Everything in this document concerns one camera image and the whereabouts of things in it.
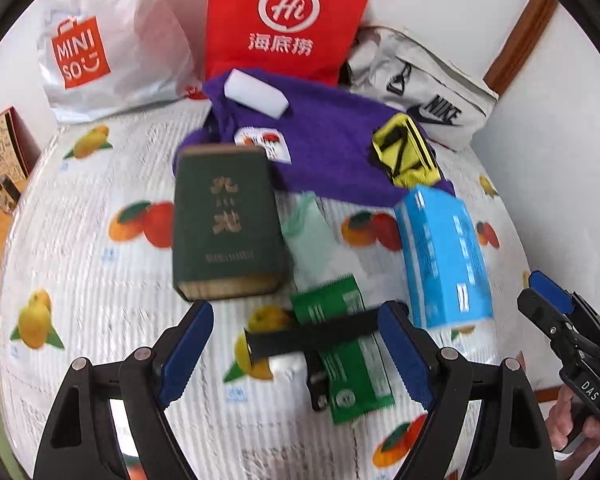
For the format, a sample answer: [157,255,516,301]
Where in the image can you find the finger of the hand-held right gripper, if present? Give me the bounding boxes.
[517,287,573,356]
[528,270,575,314]

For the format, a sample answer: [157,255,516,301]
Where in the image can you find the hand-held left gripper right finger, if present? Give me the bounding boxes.
[377,300,548,480]

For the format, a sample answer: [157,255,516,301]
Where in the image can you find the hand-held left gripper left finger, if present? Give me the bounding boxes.
[32,299,215,480]

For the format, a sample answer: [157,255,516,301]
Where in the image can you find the green wet wipe packet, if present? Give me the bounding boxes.
[290,274,395,425]

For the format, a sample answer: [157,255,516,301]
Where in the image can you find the black strap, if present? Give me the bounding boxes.
[244,309,383,412]

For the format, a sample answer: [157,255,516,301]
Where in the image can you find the mint white glove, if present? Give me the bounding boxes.
[280,191,335,291]

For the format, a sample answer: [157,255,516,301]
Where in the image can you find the yellow black striped fabric pouch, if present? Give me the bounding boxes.
[371,114,441,188]

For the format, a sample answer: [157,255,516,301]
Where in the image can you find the white red snack packet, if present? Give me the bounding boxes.
[234,129,293,164]

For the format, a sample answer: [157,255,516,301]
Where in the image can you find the white sponge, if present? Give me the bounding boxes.
[223,68,289,120]

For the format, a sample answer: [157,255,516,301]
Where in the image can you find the person's right hand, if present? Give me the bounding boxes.
[547,385,600,456]

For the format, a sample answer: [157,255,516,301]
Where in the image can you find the blue tissue pack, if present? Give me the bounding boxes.
[394,185,495,332]

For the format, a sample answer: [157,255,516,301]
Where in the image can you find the fruit print tablecloth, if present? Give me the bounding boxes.
[0,105,535,480]

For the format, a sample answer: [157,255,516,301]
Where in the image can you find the dark green tin box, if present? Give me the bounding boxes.
[172,143,291,302]

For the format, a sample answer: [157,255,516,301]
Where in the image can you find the grey waist bag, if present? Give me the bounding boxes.
[340,25,499,152]

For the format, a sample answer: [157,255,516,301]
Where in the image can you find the purple towel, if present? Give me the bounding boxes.
[172,71,455,208]

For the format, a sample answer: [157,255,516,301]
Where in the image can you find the brown patterned box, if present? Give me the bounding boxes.
[0,106,36,216]

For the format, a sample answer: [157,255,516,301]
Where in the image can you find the white plastic shopping bag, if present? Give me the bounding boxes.
[36,0,203,123]

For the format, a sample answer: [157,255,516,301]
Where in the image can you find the wooden door frame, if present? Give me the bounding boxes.
[482,0,559,98]

